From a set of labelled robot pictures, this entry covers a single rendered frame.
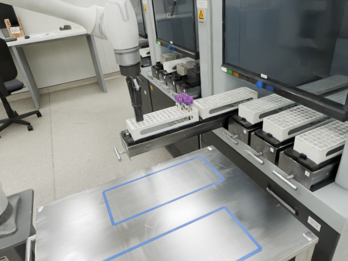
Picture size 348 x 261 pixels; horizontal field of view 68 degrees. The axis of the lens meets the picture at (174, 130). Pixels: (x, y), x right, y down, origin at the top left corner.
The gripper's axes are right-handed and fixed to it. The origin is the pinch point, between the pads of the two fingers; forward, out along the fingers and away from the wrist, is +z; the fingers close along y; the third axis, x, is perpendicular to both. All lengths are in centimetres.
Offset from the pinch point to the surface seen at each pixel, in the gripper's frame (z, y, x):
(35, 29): -4, 350, 46
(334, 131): 4, -45, -54
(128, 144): 9.3, -5.7, 7.7
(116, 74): 85, 350, -55
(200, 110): 5.2, -2.9, -26.7
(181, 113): 4.1, -2.8, -17.6
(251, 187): 8, -49, -17
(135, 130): 4.5, -4.9, 3.4
